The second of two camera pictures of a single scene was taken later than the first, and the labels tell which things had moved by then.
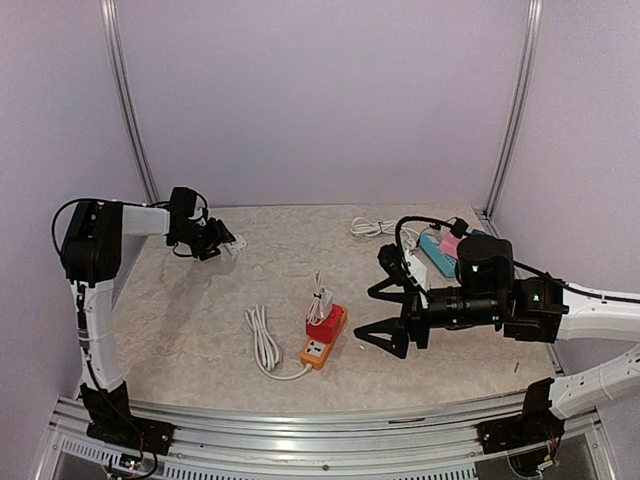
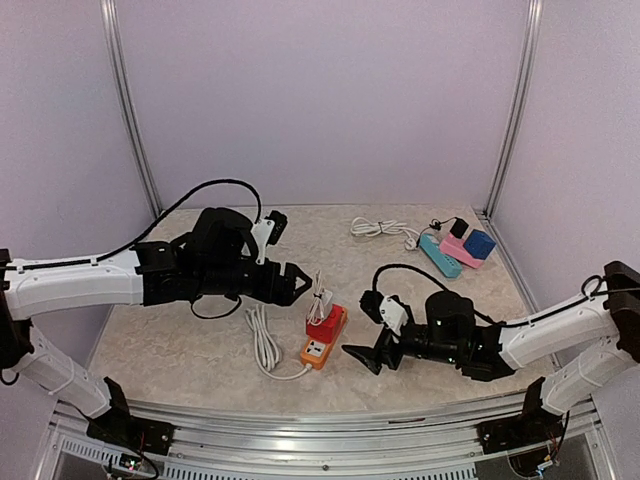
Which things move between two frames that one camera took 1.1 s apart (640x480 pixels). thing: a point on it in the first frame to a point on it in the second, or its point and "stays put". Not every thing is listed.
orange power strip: [316, 353] stays put
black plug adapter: [459, 227] stays put
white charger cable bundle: [317, 316] stays put
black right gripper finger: [398, 344] to [373, 358]
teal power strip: [443, 261] stays put
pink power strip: [450, 245] stays put
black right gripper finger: [398, 297] to [368, 356]
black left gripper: [219, 233] to [284, 295]
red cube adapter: [325, 331] stays put
